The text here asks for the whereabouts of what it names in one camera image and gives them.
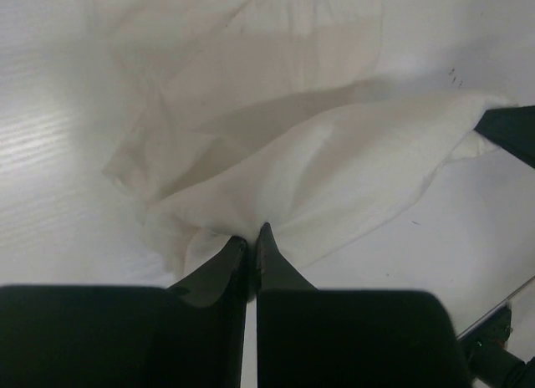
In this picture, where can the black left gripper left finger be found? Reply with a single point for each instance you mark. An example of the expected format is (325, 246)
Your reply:
(187, 335)

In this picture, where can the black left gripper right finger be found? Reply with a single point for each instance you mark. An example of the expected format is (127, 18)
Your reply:
(310, 337)

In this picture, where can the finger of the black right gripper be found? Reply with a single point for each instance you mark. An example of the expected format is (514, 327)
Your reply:
(512, 129)

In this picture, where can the white t shirt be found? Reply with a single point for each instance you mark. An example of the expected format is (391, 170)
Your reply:
(259, 111)

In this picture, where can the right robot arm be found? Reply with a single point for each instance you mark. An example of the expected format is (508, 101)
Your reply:
(485, 343)

